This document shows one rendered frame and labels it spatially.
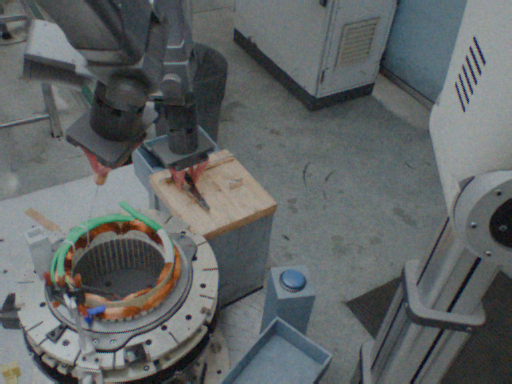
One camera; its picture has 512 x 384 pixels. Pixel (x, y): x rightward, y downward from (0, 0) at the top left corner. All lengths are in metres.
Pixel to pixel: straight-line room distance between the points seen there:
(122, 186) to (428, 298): 0.96
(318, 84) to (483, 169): 2.64
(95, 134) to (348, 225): 2.04
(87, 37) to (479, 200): 0.40
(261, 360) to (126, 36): 0.60
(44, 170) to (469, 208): 2.45
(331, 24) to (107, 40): 2.59
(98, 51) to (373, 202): 2.36
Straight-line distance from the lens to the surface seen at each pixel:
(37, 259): 0.88
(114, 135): 0.63
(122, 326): 0.83
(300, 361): 0.90
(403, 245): 2.57
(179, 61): 0.87
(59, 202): 1.50
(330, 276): 2.35
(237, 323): 1.22
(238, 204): 1.05
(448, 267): 0.76
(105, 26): 0.44
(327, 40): 3.04
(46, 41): 0.56
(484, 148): 0.56
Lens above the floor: 1.80
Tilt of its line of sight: 43 degrees down
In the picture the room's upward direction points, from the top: 6 degrees clockwise
